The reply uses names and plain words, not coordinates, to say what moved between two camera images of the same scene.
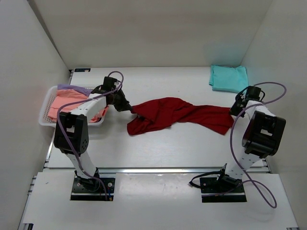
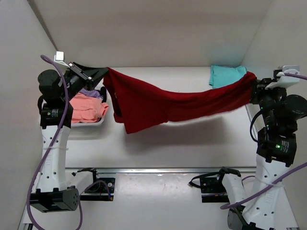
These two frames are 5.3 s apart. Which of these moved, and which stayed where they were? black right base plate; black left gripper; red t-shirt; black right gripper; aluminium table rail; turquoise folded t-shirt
Moved: red t-shirt; black right gripper; black left gripper
Stayed: turquoise folded t-shirt; aluminium table rail; black right base plate
